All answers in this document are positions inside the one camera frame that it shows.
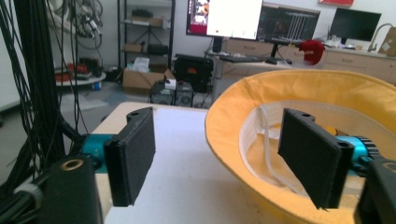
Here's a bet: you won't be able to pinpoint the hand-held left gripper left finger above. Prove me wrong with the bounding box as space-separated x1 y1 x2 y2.
103 106 157 208

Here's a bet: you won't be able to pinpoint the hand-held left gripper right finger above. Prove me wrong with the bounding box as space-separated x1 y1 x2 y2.
277 107 355 210

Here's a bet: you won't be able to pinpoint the yellow bucket hat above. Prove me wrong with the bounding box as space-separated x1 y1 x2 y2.
205 68 396 224

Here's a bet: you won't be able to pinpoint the black computer tower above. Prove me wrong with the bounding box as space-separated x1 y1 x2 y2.
149 80 194 107

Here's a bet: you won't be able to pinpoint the open cardboard box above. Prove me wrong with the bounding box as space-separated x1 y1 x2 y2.
121 67 177 93

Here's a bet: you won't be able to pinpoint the round white table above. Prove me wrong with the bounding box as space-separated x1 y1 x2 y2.
54 71 107 88

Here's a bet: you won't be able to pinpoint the wooden counter cabinet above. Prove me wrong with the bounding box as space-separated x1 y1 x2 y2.
322 46 396 86

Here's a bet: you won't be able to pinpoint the red cap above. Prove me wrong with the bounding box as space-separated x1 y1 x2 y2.
298 39 327 66

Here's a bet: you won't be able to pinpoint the black equipment case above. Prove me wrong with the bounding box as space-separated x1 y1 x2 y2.
172 53 215 93

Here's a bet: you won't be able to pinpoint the wooden desk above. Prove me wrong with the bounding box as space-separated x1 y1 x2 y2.
205 50 302 104

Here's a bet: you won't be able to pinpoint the black keyboard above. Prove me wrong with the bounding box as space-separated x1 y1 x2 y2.
219 54 266 63

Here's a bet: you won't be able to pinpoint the monitor with dark screen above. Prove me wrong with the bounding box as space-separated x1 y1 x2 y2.
257 3 321 45

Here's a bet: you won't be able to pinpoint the metal faucet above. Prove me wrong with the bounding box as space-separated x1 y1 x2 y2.
366 22 394 53

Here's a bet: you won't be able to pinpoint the brown cardboard box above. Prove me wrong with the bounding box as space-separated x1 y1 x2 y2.
377 26 396 58

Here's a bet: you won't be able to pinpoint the black metal shelf rack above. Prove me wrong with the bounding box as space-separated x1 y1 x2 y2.
117 0 177 73

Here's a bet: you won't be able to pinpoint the black switched-off monitor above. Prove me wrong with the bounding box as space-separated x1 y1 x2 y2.
329 7 383 43

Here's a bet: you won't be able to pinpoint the monitor with white screen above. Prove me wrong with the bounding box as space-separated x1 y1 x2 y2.
186 0 264 41

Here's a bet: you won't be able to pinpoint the bundle of black cables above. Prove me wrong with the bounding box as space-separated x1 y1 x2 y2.
0 0 87 200

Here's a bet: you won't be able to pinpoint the hanging cables on wall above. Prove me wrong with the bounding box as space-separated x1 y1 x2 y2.
50 0 105 50

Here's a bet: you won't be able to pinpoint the red wall sign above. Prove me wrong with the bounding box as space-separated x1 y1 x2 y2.
318 0 355 7

